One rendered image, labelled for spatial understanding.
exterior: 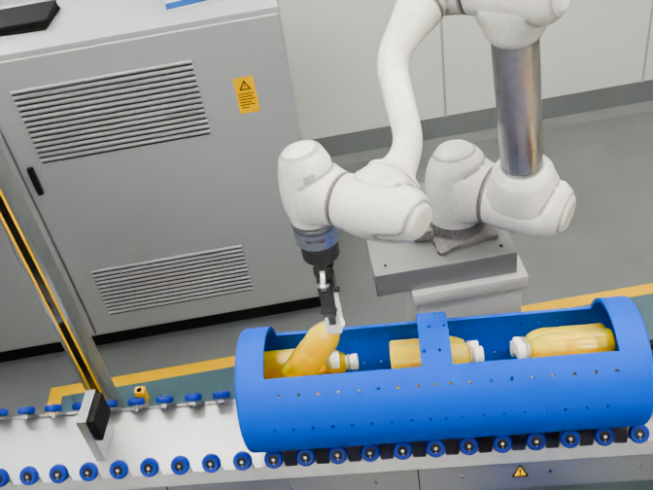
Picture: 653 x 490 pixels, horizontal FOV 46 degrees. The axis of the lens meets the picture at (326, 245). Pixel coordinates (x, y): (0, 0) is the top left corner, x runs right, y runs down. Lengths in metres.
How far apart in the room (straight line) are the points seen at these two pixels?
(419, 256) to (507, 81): 0.61
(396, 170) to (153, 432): 1.04
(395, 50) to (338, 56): 2.70
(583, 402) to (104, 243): 2.16
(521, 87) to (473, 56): 2.68
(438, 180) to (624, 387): 0.69
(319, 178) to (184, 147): 1.67
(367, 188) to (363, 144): 3.19
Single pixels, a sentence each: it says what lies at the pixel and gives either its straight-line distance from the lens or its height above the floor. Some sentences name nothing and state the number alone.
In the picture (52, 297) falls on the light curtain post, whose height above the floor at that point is 1.17.
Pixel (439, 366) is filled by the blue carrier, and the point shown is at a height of 1.21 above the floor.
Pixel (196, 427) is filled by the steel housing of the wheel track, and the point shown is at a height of 0.93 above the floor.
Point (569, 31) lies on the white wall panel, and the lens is 4.52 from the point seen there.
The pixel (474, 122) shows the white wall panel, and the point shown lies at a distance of 4.57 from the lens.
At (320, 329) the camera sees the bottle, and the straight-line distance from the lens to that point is 1.64.
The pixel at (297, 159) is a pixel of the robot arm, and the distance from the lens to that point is 1.34.
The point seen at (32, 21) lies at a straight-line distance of 3.04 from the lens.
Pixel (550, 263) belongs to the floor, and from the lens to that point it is 3.71.
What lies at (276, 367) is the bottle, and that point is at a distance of 1.79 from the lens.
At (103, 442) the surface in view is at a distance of 2.02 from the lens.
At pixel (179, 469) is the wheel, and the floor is 0.96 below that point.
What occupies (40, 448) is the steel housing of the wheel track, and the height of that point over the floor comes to 0.93.
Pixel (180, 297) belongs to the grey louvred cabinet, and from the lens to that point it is 3.44.
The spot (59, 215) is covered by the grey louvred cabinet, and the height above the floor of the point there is 0.77.
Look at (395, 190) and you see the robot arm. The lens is 1.29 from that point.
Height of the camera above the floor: 2.45
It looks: 39 degrees down
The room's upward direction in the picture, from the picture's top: 10 degrees counter-clockwise
